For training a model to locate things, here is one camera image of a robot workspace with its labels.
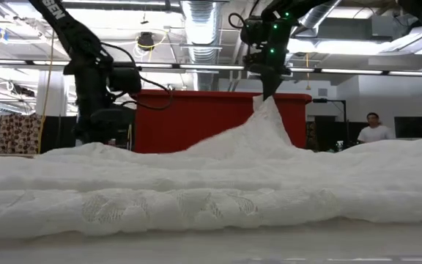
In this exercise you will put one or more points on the small clear spray bottle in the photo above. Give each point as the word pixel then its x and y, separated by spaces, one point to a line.
pixel 340 146

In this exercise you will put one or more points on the white lace garment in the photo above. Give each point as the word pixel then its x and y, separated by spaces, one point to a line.
pixel 211 190

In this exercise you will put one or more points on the black ceiling dome device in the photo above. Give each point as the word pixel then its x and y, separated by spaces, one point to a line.
pixel 146 41

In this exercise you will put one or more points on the tan wooden desk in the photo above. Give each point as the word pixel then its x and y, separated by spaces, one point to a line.
pixel 6 155

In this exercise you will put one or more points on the person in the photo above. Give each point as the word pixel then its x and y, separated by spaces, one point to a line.
pixel 374 132

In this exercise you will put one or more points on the white cylinder column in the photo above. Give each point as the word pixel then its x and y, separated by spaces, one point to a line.
pixel 51 95

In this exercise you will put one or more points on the smooth silver ventilation duct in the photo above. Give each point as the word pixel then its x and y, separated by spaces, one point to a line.
pixel 317 12

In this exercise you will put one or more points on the corrugated silver duct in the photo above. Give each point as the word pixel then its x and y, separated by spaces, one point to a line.
pixel 201 29

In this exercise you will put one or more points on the red plastic laundry basket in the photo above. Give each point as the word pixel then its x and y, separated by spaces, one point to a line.
pixel 196 121

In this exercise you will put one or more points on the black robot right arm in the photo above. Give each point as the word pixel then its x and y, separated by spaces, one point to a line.
pixel 288 9

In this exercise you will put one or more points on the small black monitor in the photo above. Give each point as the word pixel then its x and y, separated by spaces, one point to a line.
pixel 412 127

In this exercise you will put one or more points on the wide black monitor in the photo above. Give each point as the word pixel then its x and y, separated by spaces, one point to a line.
pixel 328 133

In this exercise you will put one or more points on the brown dotted cloth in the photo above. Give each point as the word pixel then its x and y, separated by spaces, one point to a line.
pixel 20 133

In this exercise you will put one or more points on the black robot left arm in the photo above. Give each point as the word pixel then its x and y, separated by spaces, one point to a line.
pixel 86 55

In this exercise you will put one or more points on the black partition panel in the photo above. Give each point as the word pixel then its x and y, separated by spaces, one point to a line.
pixel 59 133

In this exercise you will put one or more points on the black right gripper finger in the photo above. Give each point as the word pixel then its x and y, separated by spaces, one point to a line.
pixel 271 86

